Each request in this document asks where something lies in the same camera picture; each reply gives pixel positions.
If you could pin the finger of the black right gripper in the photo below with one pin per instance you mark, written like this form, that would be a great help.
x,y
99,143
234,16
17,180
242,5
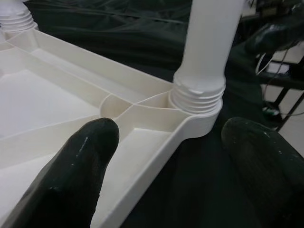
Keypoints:
x,y
268,35

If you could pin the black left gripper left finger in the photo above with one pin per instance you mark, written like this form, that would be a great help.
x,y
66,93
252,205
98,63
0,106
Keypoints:
x,y
71,178

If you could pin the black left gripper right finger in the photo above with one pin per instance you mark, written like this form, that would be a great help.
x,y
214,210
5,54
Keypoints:
x,y
268,178

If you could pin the white plastic table leg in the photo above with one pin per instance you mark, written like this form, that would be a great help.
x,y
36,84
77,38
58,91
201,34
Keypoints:
x,y
14,14
206,47

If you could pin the white plastic children table top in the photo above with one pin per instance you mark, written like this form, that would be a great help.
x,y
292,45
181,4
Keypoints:
x,y
47,99

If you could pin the black metal rack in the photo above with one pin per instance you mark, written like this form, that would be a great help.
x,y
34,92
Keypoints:
x,y
280,79

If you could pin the green white power strip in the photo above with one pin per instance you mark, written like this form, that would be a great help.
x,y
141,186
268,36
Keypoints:
x,y
269,111

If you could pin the black table cloth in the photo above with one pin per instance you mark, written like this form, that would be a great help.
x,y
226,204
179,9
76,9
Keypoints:
x,y
118,28

